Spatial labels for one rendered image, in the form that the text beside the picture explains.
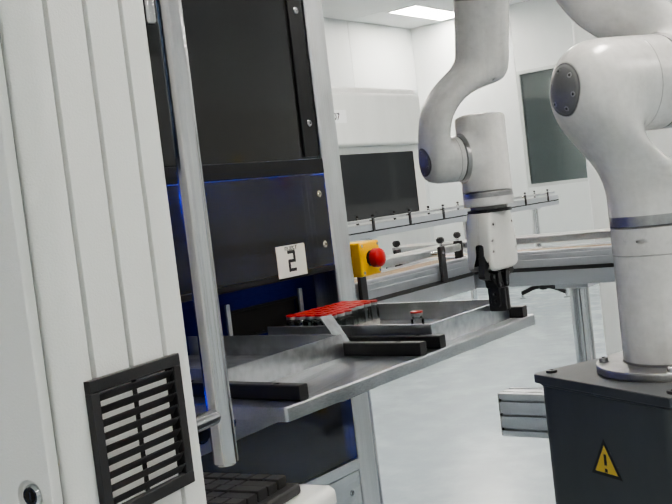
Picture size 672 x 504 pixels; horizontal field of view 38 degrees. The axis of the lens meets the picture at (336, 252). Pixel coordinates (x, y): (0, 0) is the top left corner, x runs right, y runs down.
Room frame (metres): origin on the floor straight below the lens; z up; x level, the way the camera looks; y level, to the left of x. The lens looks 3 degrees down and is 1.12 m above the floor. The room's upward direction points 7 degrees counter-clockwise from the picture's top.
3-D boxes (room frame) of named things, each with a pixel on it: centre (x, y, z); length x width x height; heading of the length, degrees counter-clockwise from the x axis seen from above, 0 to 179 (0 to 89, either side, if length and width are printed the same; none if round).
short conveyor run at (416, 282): (2.35, -0.11, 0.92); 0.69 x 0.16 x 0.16; 143
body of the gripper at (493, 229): (1.64, -0.27, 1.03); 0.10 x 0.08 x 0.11; 143
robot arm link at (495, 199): (1.64, -0.27, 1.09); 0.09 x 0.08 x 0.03; 143
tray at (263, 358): (1.49, 0.22, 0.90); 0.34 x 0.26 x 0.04; 53
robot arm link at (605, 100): (1.22, -0.38, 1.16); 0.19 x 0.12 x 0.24; 110
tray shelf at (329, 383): (1.59, 0.06, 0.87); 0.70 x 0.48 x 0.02; 143
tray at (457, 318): (1.69, -0.08, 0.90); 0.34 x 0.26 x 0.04; 52
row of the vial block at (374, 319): (1.75, -0.01, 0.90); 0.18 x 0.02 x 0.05; 142
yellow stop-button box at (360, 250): (2.03, -0.04, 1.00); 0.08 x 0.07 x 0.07; 53
